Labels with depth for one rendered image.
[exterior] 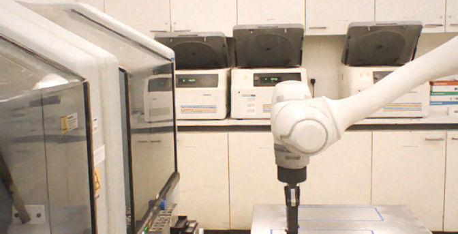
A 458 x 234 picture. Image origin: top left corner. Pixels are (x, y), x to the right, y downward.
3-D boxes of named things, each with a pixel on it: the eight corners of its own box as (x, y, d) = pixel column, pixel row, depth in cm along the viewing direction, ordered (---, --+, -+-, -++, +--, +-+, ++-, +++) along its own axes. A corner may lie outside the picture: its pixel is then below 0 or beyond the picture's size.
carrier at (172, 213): (172, 218, 183) (172, 202, 182) (178, 219, 183) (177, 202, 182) (165, 230, 172) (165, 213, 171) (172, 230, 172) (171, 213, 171)
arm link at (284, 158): (273, 147, 120) (274, 170, 121) (311, 147, 119) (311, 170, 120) (272, 139, 129) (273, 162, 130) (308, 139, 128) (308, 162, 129)
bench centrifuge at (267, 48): (230, 121, 357) (229, 24, 348) (235, 108, 419) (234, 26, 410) (309, 120, 353) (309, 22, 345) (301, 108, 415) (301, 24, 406)
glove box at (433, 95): (429, 101, 385) (430, 91, 384) (424, 99, 397) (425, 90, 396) (461, 100, 383) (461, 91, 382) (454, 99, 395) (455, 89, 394)
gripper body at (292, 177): (276, 161, 129) (277, 195, 131) (277, 169, 121) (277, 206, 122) (305, 160, 129) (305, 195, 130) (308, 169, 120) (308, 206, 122)
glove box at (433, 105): (428, 110, 385) (428, 101, 384) (421, 108, 397) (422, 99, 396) (458, 110, 385) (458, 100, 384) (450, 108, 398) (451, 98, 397)
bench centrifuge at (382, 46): (349, 119, 351) (351, 20, 342) (338, 108, 412) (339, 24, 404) (431, 119, 347) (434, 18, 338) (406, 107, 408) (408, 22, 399)
